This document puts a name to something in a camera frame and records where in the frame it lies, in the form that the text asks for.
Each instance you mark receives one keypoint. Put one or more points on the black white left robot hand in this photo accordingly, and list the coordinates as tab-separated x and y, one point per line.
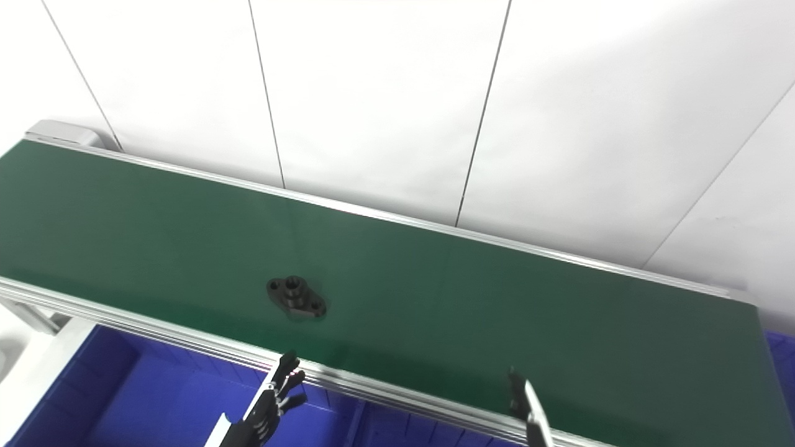
267	410

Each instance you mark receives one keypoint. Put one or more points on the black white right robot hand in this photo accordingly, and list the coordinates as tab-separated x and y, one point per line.
533	416

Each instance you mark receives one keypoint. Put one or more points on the black metal flange part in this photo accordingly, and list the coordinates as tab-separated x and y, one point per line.
297	299

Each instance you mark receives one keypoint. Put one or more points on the blue plastic bin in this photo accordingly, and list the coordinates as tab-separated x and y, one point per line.
784	372
143	397
428	434

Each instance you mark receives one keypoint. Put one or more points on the green conveyor belt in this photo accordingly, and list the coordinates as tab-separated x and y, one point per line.
155	329
497	310

